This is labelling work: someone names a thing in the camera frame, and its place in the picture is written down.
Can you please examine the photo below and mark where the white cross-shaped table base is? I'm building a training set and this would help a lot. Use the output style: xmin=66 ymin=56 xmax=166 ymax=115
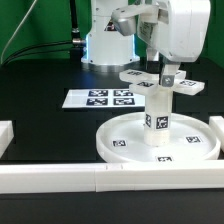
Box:
xmin=119 ymin=69 xmax=205 ymax=96

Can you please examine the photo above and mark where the white round table top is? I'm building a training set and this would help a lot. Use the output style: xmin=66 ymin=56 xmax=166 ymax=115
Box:
xmin=96 ymin=112 xmax=221 ymax=163

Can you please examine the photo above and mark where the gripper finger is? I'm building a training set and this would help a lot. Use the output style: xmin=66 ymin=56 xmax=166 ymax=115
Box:
xmin=160 ymin=62 xmax=180 ymax=87
xmin=146 ymin=46 xmax=160 ymax=71

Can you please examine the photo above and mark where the white marker sheet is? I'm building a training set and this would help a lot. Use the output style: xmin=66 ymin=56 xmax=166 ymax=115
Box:
xmin=62 ymin=89 xmax=145 ymax=109

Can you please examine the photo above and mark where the white front fence bar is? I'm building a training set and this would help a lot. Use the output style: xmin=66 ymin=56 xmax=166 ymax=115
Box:
xmin=0 ymin=160 xmax=224 ymax=194

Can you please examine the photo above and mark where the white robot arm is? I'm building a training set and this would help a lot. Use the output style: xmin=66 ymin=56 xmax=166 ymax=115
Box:
xmin=82 ymin=0 xmax=211 ymax=87

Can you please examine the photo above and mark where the black cable pair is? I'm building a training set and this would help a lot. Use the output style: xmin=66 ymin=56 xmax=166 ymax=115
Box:
xmin=2 ymin=40 xmax=75 ymax=66

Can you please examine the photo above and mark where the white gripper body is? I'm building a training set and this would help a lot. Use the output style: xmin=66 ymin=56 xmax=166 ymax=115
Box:
xmin=137 ymin=0 xmax=211 ymax=62

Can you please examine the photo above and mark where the grey thin cable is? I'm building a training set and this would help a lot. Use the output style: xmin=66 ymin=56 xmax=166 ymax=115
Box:
xmin=0 ymin=0 xmax=39 ymax=65

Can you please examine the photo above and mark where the white left fence block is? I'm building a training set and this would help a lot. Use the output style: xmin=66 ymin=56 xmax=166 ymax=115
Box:
xmin=0 ymin=121 xmax=14 ymax=158

